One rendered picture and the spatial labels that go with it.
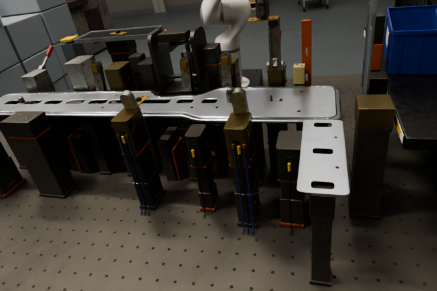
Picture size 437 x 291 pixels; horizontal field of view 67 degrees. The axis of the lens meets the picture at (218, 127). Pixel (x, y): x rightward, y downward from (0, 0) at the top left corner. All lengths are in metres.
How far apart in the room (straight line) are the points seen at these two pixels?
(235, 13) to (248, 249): 1.00
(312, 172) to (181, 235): 0.49
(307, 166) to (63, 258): 0.77
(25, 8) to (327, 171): 3.30
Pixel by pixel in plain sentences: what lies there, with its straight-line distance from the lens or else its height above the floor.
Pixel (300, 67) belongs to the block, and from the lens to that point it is 1.10.
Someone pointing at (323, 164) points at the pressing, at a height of 1.00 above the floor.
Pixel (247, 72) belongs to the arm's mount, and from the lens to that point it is 1.84.
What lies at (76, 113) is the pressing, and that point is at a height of 1.00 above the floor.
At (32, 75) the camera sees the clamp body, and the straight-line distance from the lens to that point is 1.63.
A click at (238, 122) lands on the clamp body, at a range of 0.84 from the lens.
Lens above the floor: 1.46
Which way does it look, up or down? 30 degrees down
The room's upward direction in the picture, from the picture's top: 9 degrees counter-clockwise
